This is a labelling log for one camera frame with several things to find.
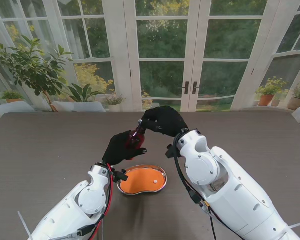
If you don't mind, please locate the kidney-shaped steel tray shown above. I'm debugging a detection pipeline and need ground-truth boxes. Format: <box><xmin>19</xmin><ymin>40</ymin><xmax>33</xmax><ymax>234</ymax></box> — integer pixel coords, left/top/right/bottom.
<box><xmin>117</xmin><ymin>164</ymin><xmax>168</xmax><ymax>196</ymax></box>

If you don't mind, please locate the small bush in orange pot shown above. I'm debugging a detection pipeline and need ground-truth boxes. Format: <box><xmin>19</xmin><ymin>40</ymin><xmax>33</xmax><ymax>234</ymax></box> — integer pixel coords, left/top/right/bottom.
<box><xmin>0</xmin><ymin>90</ymin><xmax>26</xmax><ymax>104</ymax></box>

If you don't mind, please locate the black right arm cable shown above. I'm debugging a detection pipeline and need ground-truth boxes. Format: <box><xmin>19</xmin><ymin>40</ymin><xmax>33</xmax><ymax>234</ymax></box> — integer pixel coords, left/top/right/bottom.
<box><xmin>173</xmin><ymin>139</ymin><xmax>217</xmax><ymax>240</ymax></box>

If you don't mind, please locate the orange tray liner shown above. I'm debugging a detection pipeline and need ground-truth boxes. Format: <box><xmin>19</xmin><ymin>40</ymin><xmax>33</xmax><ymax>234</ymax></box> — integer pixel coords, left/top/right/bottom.
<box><xmin>123</xmin><ymin>167</ymin><xmax>165</xmax><ymax>194</ymax></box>

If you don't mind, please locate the dark metal door handle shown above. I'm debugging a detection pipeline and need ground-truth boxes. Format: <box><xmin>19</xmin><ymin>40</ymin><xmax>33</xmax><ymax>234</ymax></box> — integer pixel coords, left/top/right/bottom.
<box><xmin>178</xmin><ymin>81</ymin><xmax>190</xmax><ymax>95</ymax></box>
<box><xmin>192</xmin><ymin>81</ymin><xmax>205</xmax><ymax>95</ymax></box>

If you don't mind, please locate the white rectangular planter box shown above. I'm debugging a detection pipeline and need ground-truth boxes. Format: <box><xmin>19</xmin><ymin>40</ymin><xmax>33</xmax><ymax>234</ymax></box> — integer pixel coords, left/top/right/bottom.
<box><xmin>52</xmin><ymin>101</ymin><xmax>106</xmax><ymax>113</ymax></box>

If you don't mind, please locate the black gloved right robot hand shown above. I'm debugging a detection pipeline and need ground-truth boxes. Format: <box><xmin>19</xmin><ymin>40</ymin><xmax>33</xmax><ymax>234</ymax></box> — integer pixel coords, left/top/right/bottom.
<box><xmin>138</xmin><ymin>105</ymin><xmax>190</xmax><ymax>138</ymax></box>

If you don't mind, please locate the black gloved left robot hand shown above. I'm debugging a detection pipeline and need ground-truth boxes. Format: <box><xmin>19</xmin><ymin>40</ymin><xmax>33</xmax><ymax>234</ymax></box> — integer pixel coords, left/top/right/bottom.
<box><xmin>102</xmin><ymin>130</ymin><xmax>148</xmax><ymax>167</ymax></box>

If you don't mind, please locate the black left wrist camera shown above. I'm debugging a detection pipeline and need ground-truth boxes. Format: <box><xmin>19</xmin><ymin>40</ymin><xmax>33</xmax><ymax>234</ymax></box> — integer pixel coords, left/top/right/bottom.
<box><xmin>112</xmin><ymin>169</ymin><xmax>129</xmax><ymax>182</ymax></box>

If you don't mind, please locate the yellow-green plant in terracotta pot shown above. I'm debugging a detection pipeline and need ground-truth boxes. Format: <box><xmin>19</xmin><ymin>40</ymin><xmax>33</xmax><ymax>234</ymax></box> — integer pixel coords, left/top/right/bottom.
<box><xmin>254</xmin><ymin>76</ymin><xmax>290</xmax><ymax>107</ymax></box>

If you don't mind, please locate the small flowering plant white pot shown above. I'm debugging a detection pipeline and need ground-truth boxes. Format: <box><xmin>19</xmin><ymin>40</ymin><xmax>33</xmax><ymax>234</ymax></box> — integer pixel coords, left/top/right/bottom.
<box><xmin>103</xmin><ymin>93</ymin><xmax>127</xmax><ymax>112</ymax></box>

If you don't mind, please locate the pale grey armchair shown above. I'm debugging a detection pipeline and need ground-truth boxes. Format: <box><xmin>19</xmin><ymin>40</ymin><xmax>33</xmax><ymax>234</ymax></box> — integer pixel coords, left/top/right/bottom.
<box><xmin>0</xmin><ymin>101</ymin><xmax>37</xmax><ymax>126</ymax></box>

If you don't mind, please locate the tall leafy potted tree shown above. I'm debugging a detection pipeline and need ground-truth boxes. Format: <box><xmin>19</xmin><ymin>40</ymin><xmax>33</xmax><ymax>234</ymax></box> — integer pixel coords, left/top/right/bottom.
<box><xmin>0</xmin><ymin>34</ymin><xmax>75</xmax><ymax>113</ymax></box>

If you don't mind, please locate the red left arm cable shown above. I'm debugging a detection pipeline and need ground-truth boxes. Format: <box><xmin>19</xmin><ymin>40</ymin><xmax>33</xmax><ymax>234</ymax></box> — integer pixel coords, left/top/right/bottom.
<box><xmin>92</xmin><ymin>164</ymin><xmax>115</xmax><ymax>240</ymax></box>

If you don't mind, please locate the green plant in beige pot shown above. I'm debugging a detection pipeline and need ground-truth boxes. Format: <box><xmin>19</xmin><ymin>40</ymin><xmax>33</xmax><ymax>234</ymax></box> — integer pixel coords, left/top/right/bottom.
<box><xmin>287</xmin><ymin>82</ymin><xmax>300</xmax><ymax>111</ymax></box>

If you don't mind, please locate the red translucent sample bottle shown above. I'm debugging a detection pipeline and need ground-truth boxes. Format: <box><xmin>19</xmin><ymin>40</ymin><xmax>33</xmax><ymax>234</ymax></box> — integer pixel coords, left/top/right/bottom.
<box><xmin>124</xmin><ymin>123</ymin><xmax>146</xmax><ymax>161</ymax></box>

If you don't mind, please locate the broad-leaf green plant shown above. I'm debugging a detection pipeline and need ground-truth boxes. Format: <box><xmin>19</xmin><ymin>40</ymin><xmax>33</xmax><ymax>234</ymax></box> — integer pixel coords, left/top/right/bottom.
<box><xmin>66</xmin><ymin>83</ymin><xmax>105</xmax><ymax>103</ymax></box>

